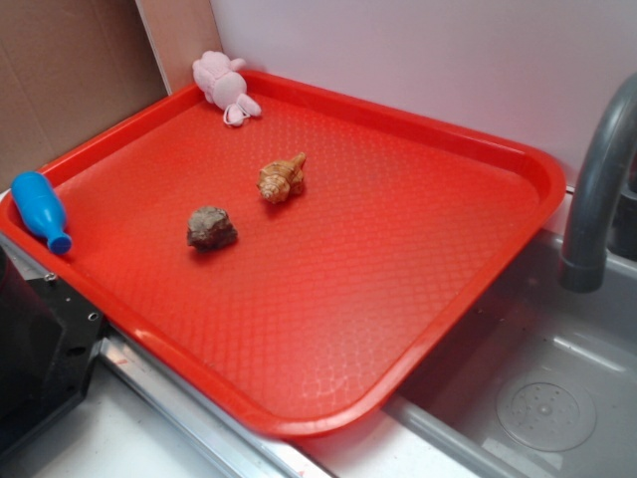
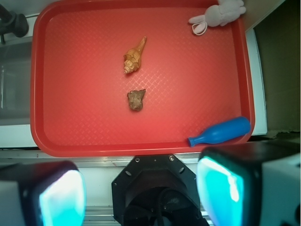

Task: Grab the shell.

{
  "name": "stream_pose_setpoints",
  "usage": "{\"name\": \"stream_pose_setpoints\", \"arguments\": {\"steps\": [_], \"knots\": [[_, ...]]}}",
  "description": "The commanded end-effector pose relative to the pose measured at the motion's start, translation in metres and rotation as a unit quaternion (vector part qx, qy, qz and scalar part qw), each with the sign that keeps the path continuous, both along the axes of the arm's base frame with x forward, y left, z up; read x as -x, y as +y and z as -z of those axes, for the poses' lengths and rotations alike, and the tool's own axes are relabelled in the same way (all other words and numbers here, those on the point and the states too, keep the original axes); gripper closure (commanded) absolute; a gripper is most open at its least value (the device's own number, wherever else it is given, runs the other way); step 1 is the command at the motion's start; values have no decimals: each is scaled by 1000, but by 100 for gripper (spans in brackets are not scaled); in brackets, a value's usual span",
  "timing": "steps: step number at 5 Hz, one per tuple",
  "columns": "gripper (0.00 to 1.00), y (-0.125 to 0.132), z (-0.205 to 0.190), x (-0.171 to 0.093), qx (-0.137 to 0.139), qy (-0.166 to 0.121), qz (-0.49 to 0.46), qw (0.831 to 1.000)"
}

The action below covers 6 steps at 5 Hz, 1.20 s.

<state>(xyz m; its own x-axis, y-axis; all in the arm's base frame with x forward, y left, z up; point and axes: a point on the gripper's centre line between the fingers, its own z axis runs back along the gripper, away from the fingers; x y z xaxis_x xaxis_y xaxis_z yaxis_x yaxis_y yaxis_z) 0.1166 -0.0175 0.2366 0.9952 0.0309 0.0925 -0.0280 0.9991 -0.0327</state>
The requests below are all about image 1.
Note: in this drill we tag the silver metal rail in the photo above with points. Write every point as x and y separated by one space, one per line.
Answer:
139 420

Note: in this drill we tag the blue plastic toy bottle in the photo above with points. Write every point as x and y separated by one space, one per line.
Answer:
42 211

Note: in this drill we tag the grey toy faucet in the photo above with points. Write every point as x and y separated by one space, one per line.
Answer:
602 214

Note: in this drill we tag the grey toy sink basin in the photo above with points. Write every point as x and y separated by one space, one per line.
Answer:
534 380

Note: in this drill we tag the brown cardboard panel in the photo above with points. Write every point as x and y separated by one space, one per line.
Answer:
69 70

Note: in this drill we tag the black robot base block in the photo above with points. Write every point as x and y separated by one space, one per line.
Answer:
50 338

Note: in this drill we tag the pink plush toy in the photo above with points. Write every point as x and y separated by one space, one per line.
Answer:
219 79

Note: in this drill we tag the red plastic tray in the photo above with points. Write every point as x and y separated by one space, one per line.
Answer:
327 301

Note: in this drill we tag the brown rock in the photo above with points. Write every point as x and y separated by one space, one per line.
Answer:
210 228

